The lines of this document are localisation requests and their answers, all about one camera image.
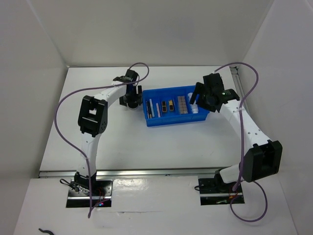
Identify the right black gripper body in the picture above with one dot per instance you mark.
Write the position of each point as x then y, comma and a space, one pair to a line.
203, 99

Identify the aluminium rail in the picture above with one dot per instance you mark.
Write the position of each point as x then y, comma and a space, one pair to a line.
236, 78
136, 172

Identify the aluminium rail right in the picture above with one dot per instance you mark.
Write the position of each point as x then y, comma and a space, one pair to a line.
236, 78

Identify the brown eyeshadow palette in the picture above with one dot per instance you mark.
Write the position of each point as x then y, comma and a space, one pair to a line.
182, 105

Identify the black gold lipstick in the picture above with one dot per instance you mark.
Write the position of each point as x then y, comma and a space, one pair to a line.
164, 106
171, 105

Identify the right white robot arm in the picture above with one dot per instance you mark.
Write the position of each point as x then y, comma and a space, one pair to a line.
260, 156

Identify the blue plastic organizer bin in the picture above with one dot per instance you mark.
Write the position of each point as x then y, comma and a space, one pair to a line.
166, 94

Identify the black hook bottom left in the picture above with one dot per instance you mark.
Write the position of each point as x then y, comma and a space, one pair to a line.
46, 231

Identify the white blue makeup pen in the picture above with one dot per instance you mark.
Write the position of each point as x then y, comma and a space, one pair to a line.
152, 108

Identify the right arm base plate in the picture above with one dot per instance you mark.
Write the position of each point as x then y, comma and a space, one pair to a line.
213, 194

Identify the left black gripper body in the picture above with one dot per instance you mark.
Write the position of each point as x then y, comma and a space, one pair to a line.
132, 97

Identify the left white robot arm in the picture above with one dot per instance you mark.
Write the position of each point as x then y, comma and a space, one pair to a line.
93, 121

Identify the pink slim makeup tube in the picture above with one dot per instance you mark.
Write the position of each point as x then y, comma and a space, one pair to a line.
158, 110

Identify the white lotion bottle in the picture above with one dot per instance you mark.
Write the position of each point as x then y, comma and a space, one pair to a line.
193, 107

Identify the black round powder jar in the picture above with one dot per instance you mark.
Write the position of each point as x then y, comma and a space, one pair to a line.
133, 106

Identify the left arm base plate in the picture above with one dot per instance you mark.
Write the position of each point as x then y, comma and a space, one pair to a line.
78, 197

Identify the aluminium rail front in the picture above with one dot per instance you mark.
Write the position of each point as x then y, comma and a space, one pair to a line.
136, 172

